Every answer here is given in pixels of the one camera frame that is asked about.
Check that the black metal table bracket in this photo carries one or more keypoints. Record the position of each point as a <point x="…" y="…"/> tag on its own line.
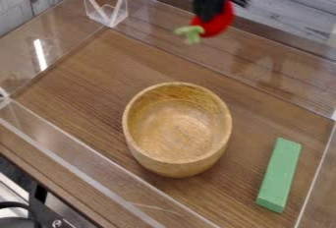
<point x="45" y="216"/>

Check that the green rectangular foam block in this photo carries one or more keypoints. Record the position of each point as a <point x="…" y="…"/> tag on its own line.
<point x="278" y="175"/>

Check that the clear acrylic tray walls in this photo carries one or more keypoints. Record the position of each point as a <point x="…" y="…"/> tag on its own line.
<point x="73" y="65"/>

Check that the round wooden bowl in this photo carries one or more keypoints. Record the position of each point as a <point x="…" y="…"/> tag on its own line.
<point x="177" y="127"/>

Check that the red plush strawberry toy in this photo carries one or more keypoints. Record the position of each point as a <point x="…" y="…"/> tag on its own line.
<point x="197" y="29"/>

